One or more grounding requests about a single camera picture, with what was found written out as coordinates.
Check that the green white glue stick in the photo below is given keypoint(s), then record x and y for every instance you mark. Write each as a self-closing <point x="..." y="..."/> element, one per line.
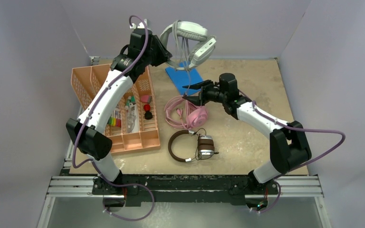
<point x="130" y="101"/>

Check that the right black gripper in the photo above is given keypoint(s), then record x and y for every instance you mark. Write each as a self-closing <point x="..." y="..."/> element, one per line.
<point x="201" y="100"/>

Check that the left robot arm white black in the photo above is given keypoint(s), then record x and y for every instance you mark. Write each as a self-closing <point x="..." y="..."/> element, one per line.
<point x="87" y="131"/>

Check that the blue notebook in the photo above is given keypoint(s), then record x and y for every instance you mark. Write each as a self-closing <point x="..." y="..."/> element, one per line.
<point x="184" y="81"/>

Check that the red black stamp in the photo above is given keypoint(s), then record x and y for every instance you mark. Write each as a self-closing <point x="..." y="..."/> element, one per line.
<point x="147" y="112"/>

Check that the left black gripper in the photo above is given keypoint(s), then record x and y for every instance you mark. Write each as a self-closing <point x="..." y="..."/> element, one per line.
<point x="164" y="54"/>

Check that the brown on-ear headphones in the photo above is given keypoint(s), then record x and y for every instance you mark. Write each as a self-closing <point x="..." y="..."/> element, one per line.
<point x="205" y="145"/>

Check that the peach plastic desk organizer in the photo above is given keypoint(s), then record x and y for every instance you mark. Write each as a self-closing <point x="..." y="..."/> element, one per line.
<point x="86" y="82"/>

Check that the black base frame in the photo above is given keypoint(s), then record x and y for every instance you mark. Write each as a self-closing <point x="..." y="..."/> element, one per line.
<point x="232" y="189"/>

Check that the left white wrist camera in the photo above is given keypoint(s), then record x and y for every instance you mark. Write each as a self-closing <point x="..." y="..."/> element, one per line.
<point x="140" y="25"/>

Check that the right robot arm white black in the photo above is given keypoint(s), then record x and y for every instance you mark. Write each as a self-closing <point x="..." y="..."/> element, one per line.
<point x="288" y="145"/>

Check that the pink wired headphones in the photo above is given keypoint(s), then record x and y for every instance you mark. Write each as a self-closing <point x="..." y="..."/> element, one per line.
<point x="182" y="114"/>

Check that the grey over-ear headphones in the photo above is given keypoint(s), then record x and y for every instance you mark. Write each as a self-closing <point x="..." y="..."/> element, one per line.
<point x="193" y="44"/>

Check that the clear ruler pack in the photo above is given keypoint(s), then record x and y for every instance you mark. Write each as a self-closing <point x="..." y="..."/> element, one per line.
<point x="132" y="122"/>

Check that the pink grey eraser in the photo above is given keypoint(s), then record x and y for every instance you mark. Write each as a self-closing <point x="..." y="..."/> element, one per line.
<point x="146" y="99"/>

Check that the colourful marker set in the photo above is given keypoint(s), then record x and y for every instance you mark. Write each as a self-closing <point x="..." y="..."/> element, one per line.
<point x="114" y="122"/>

